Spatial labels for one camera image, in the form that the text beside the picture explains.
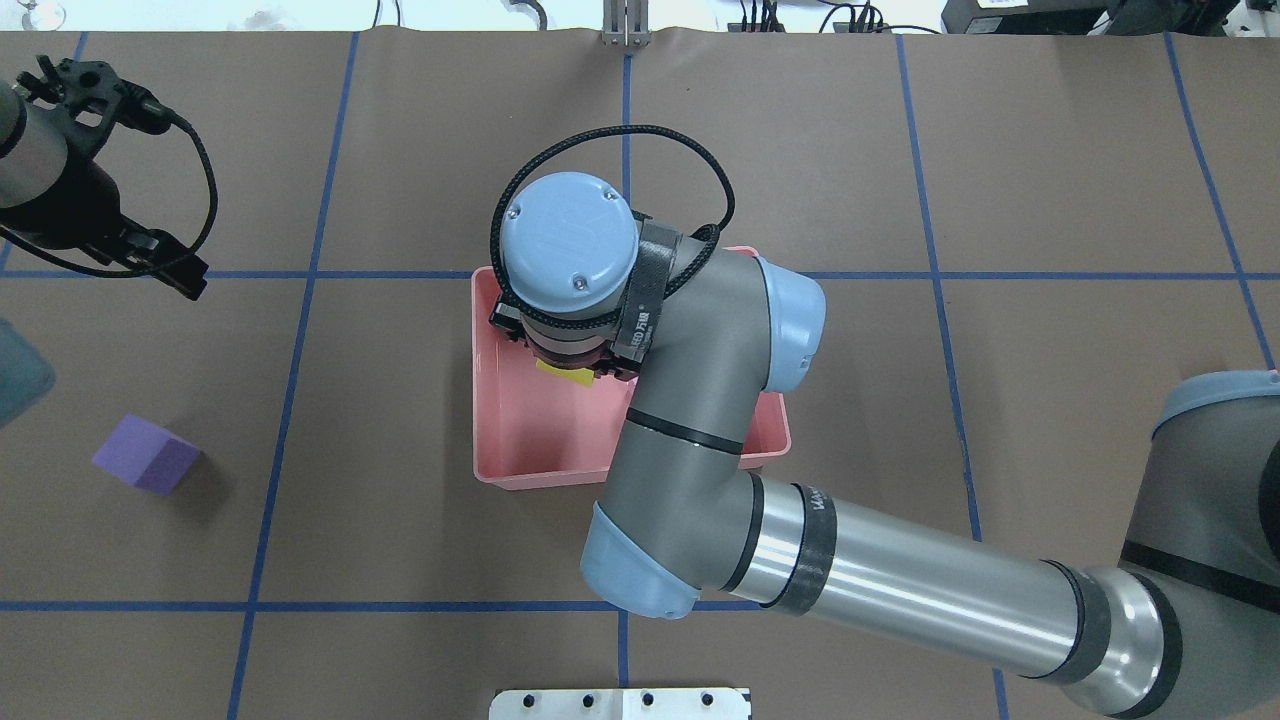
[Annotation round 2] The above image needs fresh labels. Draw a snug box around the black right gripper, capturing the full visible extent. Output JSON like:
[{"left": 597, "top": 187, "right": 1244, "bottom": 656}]
[{"left": 489, "top": 300, "right": 641, "bottom": 382}]

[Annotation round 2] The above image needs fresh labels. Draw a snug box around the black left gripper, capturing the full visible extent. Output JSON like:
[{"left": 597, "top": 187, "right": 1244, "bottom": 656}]
[{"left": 1, "top": 56, "right": 209, "bottom": 301}]

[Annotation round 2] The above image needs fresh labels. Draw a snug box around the yellow foam block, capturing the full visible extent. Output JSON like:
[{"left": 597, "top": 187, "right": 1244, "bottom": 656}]
[{"left": 535, "top": 359, "right": 596, "bottom": 387}]

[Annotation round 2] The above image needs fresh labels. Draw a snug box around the purple foam block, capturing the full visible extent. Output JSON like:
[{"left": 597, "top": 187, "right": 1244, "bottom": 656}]
[{"left": 91, "top": 414, "right": 202, "bottom": 496}]

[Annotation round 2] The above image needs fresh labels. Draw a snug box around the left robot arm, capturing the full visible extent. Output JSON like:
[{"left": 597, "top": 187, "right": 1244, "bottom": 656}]
[{"left": 1, "top": 55, "right": 219, "bottom": 301}]

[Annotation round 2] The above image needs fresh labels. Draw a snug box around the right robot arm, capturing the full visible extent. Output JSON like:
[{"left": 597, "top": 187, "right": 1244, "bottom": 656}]
[{"left": 492, "top": 172, "right": 1277, "bottom": 719}]

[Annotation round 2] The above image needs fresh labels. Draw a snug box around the pink plastic bin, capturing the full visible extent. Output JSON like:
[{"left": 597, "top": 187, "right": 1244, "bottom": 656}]
[{"left": 470, "top": 246, "right": 792, "bottom": 491}]

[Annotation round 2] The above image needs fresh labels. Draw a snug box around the white metal mounting plate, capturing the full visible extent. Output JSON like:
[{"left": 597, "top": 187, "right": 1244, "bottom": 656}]
[{"left": 488, "top": 687, "right": 754, "bottom": 719}]

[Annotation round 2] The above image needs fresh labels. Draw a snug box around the black equipment box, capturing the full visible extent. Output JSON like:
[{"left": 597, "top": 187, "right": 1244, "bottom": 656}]
[{"left": 940, "top": 1, "right": 1240, "bottom": 37}]

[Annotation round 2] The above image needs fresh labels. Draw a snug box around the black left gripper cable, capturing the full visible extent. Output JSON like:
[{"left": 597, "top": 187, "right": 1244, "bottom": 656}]
[{"left": 0, "top": 110, "right": 219, "bottom": 279}]

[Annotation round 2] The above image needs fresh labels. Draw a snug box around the grey metal bracket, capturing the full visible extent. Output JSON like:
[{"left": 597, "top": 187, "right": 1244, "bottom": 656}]
[{"left": 600, "top": 0, "right": 652, "bottom": 49}]

